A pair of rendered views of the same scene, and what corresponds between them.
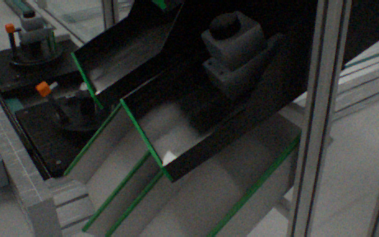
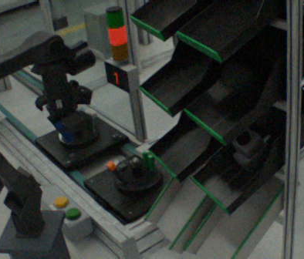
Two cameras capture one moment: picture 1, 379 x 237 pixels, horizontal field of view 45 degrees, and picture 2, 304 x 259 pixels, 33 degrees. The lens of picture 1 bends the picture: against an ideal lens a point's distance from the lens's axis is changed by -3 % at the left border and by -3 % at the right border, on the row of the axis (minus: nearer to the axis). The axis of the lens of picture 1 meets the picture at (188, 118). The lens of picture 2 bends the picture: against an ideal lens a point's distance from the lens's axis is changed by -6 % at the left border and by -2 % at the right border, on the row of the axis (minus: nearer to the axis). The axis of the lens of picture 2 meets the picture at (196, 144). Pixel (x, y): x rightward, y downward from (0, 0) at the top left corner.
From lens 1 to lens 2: 0.60 m
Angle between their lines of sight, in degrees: 5
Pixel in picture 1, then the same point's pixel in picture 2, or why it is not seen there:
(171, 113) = (219, 180)
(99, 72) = (168, 159)
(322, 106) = (292, 172)
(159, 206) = (210, 230)
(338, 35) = (296, 141)
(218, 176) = (242, 208)
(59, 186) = (136, 227)
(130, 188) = (194, 221)
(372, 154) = not seen: outside the picture
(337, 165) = not seen: outside the picture
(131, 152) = (186, 201)
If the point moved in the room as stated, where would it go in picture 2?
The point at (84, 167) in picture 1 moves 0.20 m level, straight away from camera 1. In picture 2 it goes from (155, 213) to (130, 172)
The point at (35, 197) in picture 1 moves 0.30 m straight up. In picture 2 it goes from (123, 236) to (101, 138)
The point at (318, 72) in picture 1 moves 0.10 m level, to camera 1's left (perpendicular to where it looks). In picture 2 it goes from (289, 156) to (238, 164)
